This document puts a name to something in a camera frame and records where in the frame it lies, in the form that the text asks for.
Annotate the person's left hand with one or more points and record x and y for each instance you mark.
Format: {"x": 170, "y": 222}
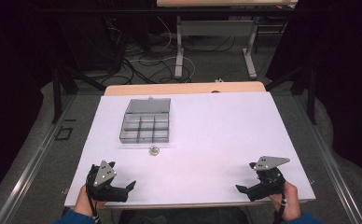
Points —
{"x": 84, "y": 203}

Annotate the person's right hand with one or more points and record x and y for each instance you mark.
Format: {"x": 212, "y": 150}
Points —
{"x": 289, "y": 201}

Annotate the small round metal piece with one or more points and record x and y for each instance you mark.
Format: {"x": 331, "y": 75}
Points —
{"x": 154, "y": 150}

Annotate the clear plastic compartment box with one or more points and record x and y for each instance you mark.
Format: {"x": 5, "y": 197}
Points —
{"x": 146, "y": 121}

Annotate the black metal stand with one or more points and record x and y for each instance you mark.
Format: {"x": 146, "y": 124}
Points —
{"x": 64, "y": 84}
{"x": 306, "y": 87}

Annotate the white-legged background desk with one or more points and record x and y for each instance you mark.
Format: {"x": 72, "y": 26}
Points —
{"x": 219, "y": 28}

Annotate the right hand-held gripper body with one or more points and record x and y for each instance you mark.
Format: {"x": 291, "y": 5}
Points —
{"x": 267, "y": 180}

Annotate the white table cover sheet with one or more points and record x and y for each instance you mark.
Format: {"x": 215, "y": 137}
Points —
{"x": 219, "y": 140}

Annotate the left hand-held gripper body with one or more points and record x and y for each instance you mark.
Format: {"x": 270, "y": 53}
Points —
{"x": 104, "y": 176}

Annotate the aluminium floor rail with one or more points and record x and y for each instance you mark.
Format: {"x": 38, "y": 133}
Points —
{"x": 334, "y": 168}
{"x": 30, "y": 168}

